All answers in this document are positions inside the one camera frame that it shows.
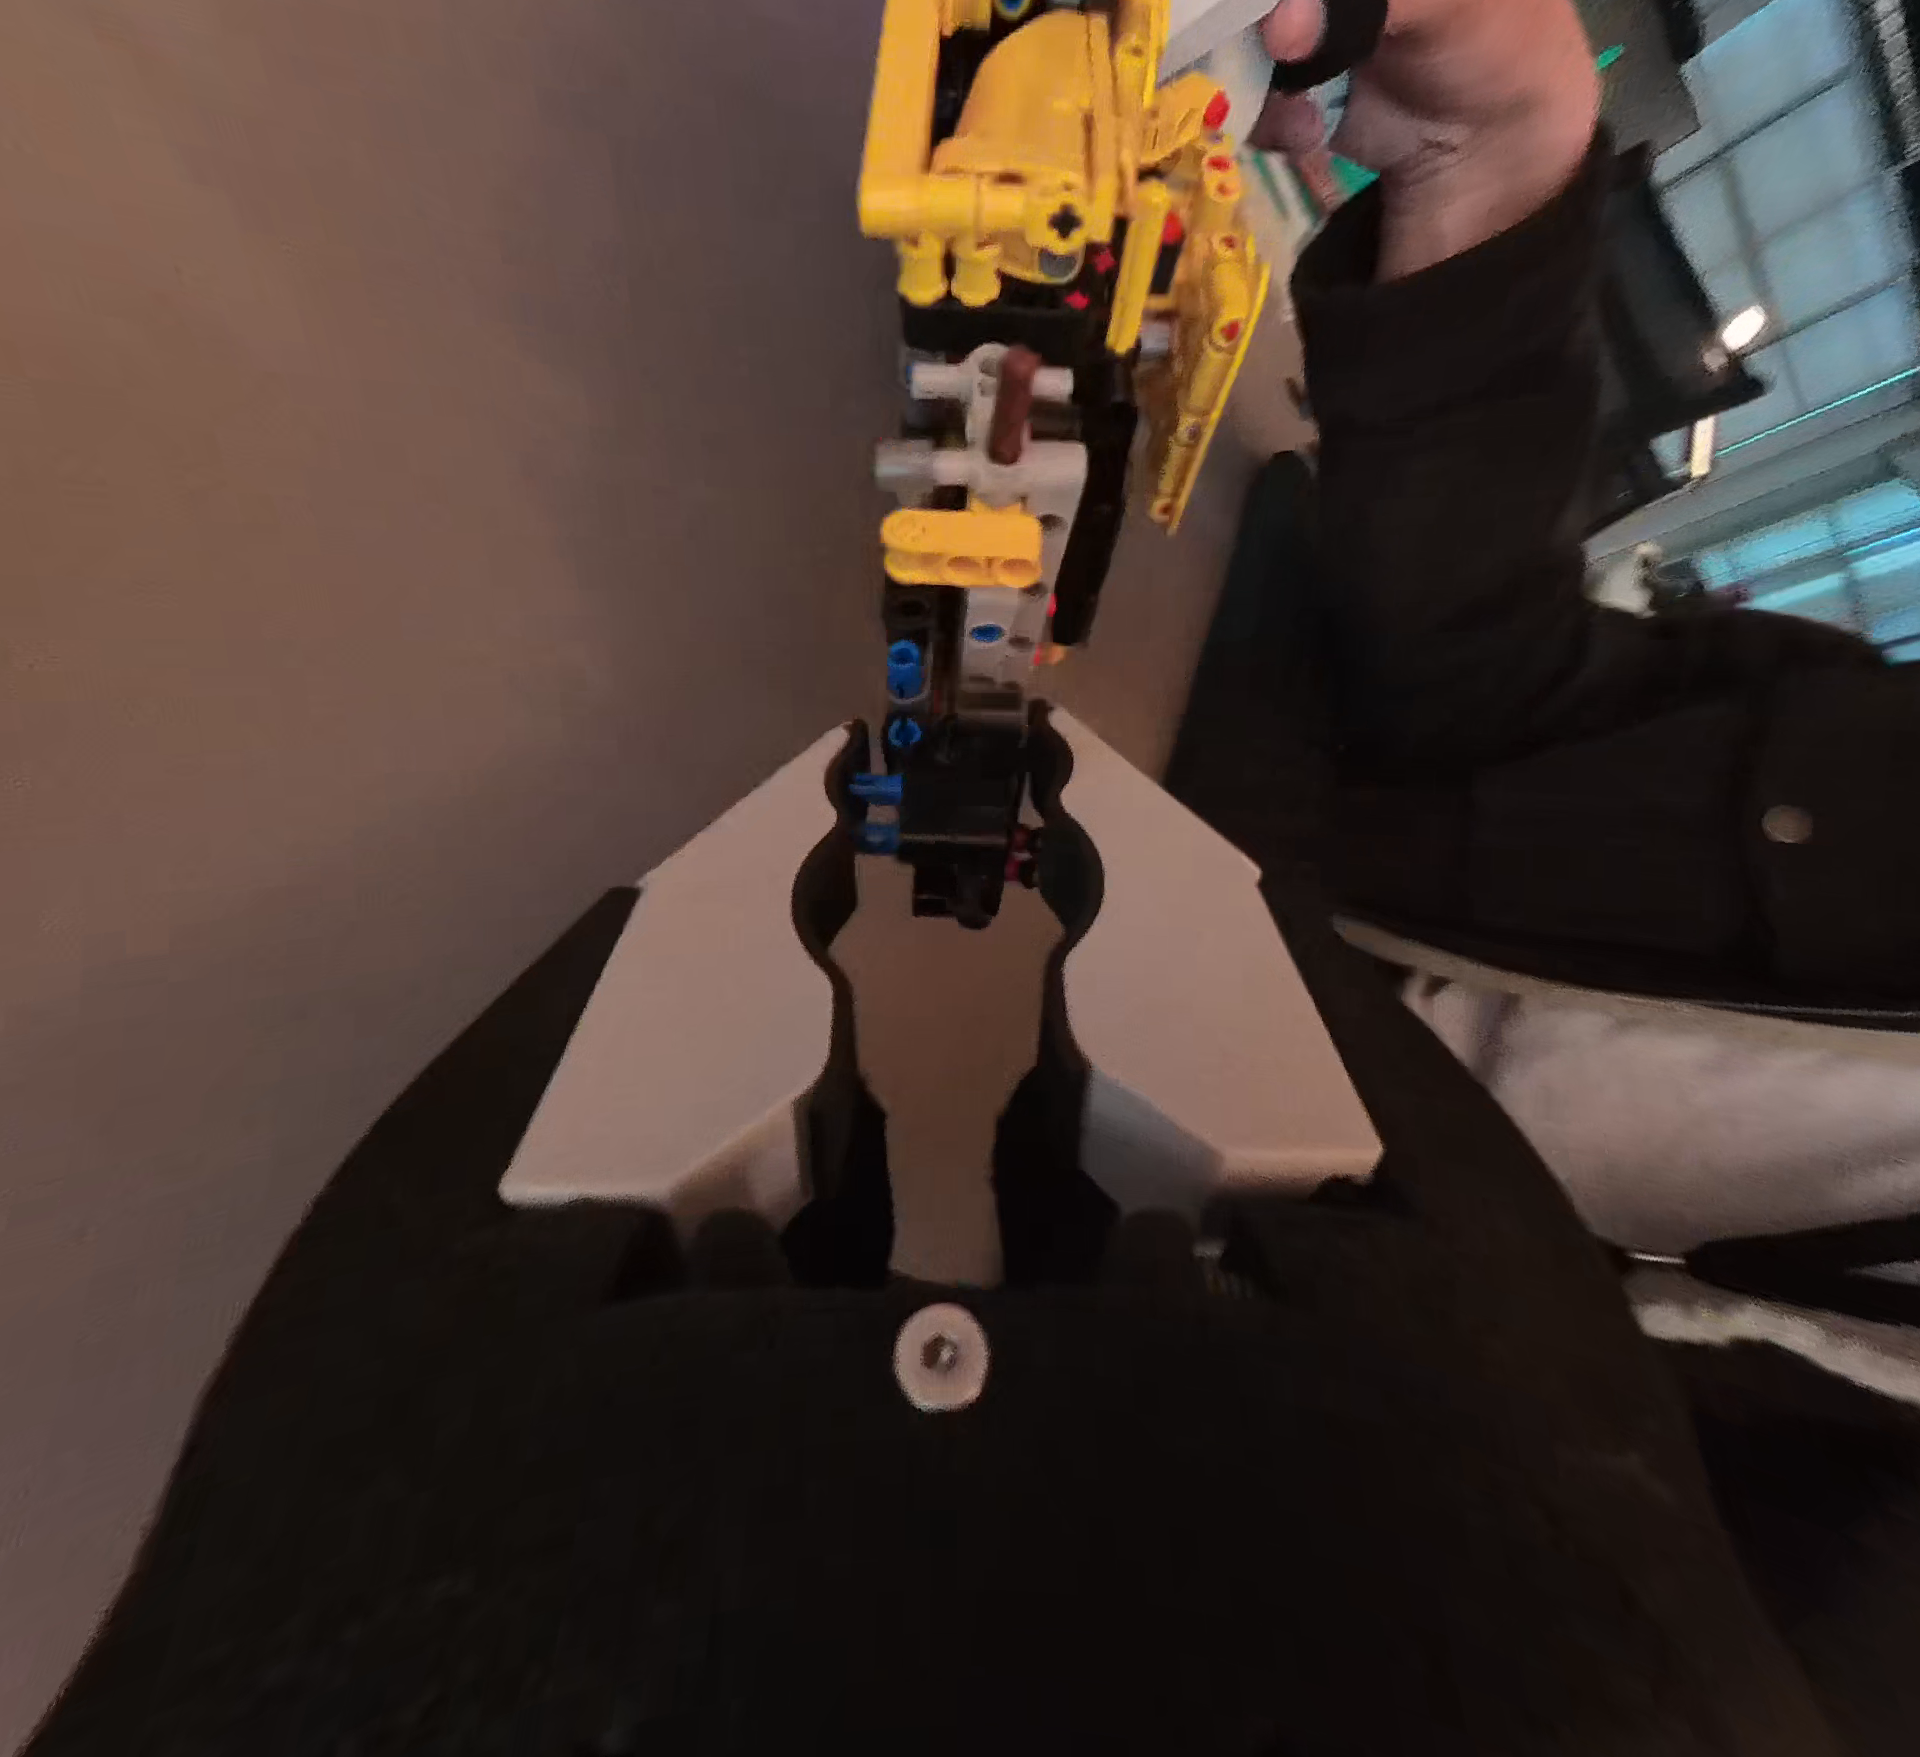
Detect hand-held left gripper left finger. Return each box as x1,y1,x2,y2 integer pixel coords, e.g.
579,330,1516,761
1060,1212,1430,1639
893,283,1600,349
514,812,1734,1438
495,722,870,1237

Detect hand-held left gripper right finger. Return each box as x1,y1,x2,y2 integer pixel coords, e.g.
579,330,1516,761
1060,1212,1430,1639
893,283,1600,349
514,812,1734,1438
1033,702,1385,1245

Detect yellow toy brick car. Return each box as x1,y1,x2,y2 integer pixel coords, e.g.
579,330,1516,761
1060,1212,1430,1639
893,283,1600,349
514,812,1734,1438
854,0,1277,545

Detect grey black brick chassis module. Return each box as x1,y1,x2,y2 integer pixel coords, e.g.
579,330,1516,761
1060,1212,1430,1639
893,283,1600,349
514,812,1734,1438
861,339,1149,933

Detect person's right forearm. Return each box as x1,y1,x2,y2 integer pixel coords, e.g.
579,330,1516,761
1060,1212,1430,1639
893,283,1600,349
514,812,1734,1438
1290,130,1920,1024

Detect grey desk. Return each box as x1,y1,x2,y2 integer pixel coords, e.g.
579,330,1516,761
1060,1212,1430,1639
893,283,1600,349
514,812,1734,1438
0,0,1320,1729

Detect person's right hand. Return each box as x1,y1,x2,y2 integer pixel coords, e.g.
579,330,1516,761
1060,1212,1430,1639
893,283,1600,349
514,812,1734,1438
1248,0,1600,285

